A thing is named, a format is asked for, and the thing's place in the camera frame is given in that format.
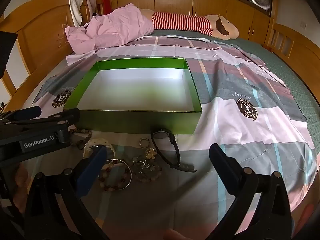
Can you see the plaid printed bed sheet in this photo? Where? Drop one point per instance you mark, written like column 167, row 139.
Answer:
column 250, row 142

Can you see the wooden bed footboard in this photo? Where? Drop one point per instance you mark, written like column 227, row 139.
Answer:
column 292, row 42

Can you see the person's left hand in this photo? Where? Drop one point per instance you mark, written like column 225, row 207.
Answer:
column 21, row 187

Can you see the pink hanging garment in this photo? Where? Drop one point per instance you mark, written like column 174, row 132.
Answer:
column 90, row 2

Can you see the wooden headboard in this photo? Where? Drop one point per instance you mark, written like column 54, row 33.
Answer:
column 42, row 30

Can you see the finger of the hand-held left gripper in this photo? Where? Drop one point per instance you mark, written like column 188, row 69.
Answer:
column 27, row 112
column 63, row 117

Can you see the white hanging garment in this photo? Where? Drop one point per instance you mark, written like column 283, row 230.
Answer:
column 75, row 5

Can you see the silver bangle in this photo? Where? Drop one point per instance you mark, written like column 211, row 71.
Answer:
column 129, row 180

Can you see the green cardboard box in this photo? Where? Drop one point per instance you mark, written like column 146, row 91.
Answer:
column 140, row 90

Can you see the wall socket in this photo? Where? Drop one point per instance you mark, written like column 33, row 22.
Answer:
column 303, row 25

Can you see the striped plush toy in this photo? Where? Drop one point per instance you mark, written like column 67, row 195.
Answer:
column 180, row 22

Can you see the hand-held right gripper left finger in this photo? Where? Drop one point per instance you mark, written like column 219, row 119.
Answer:
column 91, row 172

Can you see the pink crumpled blanket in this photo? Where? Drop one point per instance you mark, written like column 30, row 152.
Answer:
column 117, row 27

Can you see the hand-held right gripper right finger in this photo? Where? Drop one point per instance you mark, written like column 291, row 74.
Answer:
column 221, row 158

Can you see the red hanging garment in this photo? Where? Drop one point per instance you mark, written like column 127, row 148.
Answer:
column 106, row 3

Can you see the wooden wall cabinets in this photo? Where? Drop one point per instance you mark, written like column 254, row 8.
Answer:
column 175, row 0

